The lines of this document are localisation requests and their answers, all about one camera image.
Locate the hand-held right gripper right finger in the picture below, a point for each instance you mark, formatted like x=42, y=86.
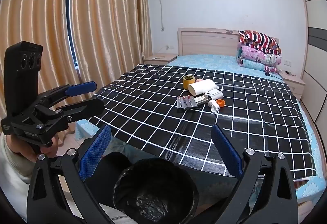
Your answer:
x=227, y=150

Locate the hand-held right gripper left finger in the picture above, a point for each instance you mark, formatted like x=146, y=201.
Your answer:
x=95, y=152

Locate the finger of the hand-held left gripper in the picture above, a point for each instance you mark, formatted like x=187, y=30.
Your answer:
x=81, y=88
x=86, y=107

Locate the white blister pack trash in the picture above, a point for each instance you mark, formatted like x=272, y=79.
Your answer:
x=214, y=106

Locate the orange bottle cap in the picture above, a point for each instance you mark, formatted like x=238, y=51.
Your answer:
x=221, y=103

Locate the silver foil strip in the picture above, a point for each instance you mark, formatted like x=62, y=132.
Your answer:
x=201, y=99

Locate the small white bottle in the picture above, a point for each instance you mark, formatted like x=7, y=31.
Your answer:
x=214, y=93

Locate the silver pill blister pack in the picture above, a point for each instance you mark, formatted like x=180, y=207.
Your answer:
x=186, y=102

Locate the black lined trash bin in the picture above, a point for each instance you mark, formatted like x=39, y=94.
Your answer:
x=153, y=188

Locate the white paper roll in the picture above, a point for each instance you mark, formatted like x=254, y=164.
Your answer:
x=203, y=86

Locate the yellow tape roll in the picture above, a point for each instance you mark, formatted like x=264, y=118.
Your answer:
x=188, y=82

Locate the person's left forearm white sleeve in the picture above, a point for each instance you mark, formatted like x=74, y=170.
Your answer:
x=11, y=178

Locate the person's left hand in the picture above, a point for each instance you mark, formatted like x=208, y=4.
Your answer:
x=23, y=150

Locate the beige curtain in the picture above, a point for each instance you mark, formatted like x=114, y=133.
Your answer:
x=30, y=9
x=109, y=22

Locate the black white checkered tablecloth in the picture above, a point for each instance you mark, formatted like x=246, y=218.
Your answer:
x=153, y=111

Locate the light wooden nightstand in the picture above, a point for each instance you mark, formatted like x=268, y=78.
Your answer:
x=293, y=83
x=159, y=59

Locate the teal folded blanket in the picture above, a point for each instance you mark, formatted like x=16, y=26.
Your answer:
x=253, y=64

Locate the blue patterned bed sheet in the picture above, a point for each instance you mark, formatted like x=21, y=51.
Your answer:
x=204, y=60

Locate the dark keys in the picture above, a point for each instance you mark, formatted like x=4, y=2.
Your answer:
x=290, y=73

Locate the pink folded blanket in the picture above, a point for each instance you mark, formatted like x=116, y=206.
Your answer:
x=255, y=54

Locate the light wooden bed headboard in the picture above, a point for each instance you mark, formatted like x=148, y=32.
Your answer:
x=204, y=41

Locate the light wardrobe with grey stripe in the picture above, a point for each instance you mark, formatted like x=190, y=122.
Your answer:
x=316, y=48

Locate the white wall socket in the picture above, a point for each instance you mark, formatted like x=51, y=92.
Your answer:
x=287, y=63
x=170, y=46

